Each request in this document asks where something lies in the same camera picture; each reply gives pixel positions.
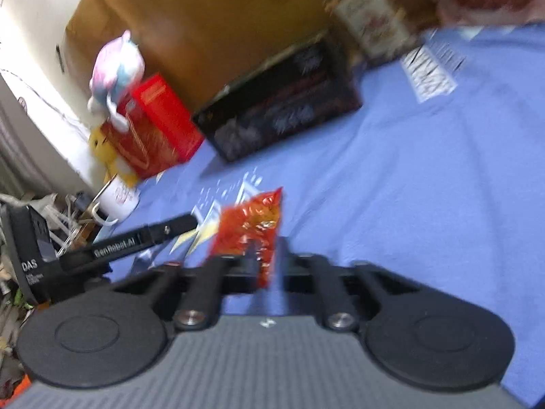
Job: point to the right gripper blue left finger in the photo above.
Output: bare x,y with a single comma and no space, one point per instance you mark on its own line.
217,277

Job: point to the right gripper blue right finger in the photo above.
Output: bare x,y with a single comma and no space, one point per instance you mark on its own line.
314,275

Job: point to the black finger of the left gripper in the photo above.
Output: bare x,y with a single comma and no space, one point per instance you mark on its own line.
172,228

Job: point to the orange red snack packet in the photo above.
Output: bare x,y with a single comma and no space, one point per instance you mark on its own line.
254,222

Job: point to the white enamel mug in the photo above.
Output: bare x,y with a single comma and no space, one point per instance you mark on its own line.
114,202

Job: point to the yellow duck plush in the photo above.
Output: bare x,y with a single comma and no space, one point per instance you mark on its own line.
114,164

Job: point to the red gift bag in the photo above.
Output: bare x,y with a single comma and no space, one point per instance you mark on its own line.
161,133

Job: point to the blue tablecloth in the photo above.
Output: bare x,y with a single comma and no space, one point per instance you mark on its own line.
439,177

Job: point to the pink blue plush toy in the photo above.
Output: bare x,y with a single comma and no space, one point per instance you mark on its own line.
118,69

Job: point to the black gift box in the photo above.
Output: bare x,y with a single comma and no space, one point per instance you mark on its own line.
307,84

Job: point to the wooden board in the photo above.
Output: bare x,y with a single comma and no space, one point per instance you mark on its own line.
197,45

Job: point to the clear nut jar gold lid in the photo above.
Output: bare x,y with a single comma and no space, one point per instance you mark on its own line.
379,28

